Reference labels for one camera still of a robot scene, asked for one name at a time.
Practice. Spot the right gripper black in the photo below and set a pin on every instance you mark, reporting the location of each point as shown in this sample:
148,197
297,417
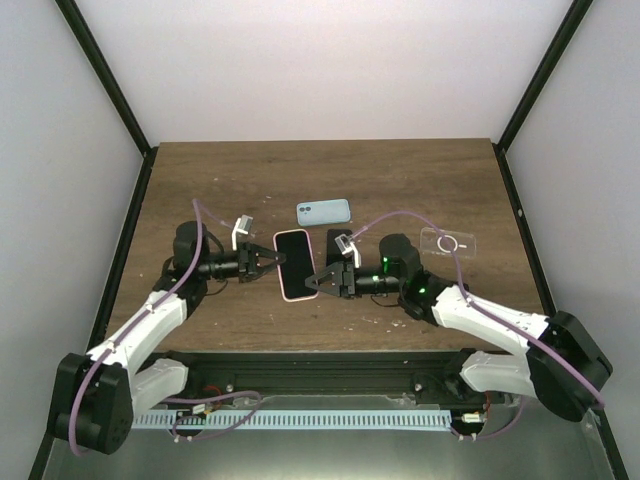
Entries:
344,277

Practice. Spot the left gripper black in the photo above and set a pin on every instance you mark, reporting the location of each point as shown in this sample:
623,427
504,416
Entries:
252,251

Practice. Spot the blue phone black screen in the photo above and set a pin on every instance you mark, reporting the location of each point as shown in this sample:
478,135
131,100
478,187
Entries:
333,252

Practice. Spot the white phone case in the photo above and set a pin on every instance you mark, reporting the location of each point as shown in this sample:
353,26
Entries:
280,290

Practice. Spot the pink phone black screen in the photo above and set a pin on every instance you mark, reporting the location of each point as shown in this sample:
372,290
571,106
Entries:
296,265

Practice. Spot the light blue phone case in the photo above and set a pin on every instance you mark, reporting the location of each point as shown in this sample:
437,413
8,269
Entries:
324,212

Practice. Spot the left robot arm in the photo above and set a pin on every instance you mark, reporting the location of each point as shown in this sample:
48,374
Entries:
98,395

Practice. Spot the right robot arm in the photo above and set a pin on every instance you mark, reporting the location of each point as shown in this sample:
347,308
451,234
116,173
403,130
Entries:
550,358

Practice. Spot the clear magsafe phone case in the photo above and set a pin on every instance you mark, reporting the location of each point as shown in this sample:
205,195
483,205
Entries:
448,243

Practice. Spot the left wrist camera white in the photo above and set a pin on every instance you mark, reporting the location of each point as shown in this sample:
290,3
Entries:
241,228

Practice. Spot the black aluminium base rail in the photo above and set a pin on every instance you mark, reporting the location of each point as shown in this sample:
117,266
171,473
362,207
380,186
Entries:
442,377

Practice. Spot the light blue slotted cable duct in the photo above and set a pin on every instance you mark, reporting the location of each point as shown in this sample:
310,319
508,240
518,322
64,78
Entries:
402,420

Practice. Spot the left black frame post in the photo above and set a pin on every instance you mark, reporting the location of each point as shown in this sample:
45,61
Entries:
93,53

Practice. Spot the black frame post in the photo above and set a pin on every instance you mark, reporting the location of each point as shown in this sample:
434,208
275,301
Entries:
562,38
93,53

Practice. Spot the right black frame post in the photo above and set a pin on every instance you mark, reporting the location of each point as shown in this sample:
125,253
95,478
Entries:
562,38

